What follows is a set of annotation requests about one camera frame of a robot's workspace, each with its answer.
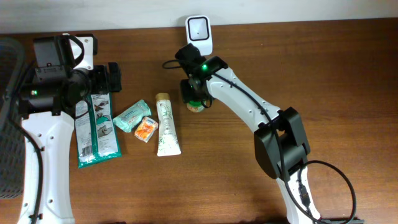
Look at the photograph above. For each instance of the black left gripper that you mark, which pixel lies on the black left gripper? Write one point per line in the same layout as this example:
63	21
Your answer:
102	71

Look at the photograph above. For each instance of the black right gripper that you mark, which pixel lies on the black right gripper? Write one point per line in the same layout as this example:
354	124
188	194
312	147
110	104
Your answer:
189	94

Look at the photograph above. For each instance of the green lid jar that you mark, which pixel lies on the green lid jar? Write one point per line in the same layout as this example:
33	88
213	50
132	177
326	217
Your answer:
195	106

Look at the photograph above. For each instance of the teal wet wipes pack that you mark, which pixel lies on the teal wet wipes pack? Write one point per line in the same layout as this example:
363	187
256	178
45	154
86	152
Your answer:
131	117

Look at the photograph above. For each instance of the white cosmetic tube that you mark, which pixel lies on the white cosmetic tube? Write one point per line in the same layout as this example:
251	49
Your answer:
168	141

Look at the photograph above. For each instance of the orange tissue packet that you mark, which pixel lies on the orange tissue packet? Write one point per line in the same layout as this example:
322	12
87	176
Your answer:
146	129

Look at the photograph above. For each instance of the green gloves package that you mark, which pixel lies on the green gloves package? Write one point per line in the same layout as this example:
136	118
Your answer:
96	136

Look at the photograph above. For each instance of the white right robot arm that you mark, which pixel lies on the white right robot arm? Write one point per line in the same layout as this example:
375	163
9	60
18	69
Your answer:
280	142

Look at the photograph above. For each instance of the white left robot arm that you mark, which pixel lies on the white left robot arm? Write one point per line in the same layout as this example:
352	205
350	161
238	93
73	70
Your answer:
67	97

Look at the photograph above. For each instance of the white barcode scanner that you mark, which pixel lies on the white barcode scanner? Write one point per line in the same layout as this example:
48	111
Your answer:
198	31

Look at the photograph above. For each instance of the dark grey plastic basket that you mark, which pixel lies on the dark grey plastic basket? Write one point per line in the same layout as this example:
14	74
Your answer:
12	141

